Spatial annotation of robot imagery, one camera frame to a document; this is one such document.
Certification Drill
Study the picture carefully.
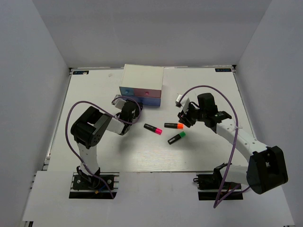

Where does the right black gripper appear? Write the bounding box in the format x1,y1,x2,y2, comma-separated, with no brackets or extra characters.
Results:
178,103,207,128

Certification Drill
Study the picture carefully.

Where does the purple-blue wide drawer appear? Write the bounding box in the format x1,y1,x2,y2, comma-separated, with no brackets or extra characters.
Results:
140,97,161,107

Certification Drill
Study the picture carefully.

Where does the orange cap highlighter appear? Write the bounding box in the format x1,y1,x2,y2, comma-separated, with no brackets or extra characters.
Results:
164,123,184,130

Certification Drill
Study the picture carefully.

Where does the pink drawer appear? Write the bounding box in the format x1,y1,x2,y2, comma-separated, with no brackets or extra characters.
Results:
134,88,161,98

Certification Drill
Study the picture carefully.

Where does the light blue small drawer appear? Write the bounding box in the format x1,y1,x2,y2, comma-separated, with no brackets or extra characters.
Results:
119,87,134,96

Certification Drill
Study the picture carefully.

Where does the green cap highlighter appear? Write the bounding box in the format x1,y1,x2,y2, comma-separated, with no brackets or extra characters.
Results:
168,131,186,145

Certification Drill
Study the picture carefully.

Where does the pink cap highlighter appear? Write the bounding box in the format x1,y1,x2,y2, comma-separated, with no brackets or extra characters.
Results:
143,124,162,135

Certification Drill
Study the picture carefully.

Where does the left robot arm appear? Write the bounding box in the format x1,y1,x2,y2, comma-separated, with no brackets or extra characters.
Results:
71,99,143,189

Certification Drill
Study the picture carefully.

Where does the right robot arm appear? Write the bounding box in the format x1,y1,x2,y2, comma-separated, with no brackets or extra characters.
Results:
176,93,288,194

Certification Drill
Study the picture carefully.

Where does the white drawer cabinet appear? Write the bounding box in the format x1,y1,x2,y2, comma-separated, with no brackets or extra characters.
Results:
119,64,164,103

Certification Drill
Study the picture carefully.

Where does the right blue corner label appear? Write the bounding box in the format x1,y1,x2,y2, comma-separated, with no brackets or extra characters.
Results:
215,68,232,72

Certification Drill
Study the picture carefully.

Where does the blue corner label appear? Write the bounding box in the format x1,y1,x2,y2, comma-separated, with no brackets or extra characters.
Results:
72,70,89,75
215,68,232,72

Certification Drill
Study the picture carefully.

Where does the left blue corner label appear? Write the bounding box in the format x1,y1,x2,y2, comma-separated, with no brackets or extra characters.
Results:
72,70,89,75

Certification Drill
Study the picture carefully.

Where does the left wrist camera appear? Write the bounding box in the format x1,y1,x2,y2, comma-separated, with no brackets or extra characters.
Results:
111,95,126,110

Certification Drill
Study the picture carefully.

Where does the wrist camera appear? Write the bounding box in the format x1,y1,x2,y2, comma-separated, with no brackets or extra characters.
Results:
111,95,126,110
175,94,190,113

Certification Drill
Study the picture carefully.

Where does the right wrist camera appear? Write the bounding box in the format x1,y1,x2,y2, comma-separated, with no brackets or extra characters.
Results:
175,94,190,113

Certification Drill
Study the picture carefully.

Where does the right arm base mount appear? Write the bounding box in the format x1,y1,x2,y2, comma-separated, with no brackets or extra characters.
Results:
193,173,243,201

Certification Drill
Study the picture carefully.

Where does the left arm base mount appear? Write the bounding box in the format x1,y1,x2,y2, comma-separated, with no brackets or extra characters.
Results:
69,173,120,200

